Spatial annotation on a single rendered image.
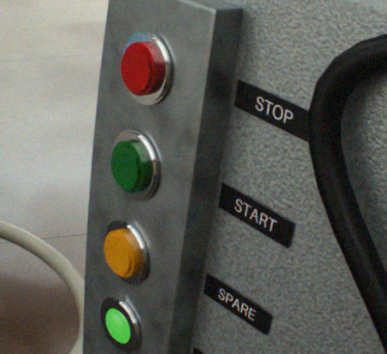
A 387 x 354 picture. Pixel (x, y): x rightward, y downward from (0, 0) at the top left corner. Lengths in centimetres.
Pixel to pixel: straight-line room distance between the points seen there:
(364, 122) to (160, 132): 11
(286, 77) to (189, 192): 7
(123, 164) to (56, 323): 224
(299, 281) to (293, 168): 5
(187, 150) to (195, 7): 7
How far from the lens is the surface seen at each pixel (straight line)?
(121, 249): 39
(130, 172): 37
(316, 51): 31
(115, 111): 39
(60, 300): 272
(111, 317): 43
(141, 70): 35
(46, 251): 123
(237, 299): 37
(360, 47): 28
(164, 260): 38
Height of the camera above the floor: 158
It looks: 24 degrees down
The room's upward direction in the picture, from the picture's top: 8 degrees clockwise
